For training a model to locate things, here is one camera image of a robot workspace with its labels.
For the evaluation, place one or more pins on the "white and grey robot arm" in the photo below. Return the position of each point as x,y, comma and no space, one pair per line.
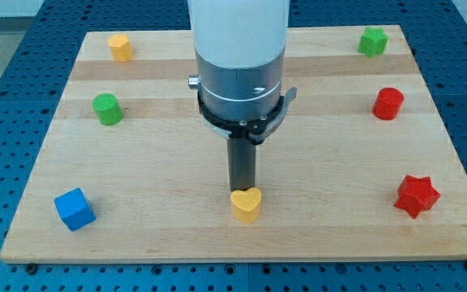
239,46

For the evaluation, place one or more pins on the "yellow heart block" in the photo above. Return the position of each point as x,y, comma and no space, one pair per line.
246,205

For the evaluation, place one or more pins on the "dark cylindrical pointer rod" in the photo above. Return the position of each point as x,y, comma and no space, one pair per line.
242,163

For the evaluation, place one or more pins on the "green cylinder block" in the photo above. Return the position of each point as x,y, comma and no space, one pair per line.
107,109

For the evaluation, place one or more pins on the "wooden board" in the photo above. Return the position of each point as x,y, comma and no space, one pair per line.
158,180

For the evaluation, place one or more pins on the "yellow hexagon block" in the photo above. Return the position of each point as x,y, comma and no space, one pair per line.
120,47

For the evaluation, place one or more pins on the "red cylinder block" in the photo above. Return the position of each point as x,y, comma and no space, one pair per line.
388,103

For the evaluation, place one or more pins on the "blue cube block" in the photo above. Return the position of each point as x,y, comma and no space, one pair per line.
74,210

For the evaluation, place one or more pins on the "green star block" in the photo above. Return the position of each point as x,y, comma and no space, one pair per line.
372,42

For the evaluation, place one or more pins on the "red star block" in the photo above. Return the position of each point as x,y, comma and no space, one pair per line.
416,195

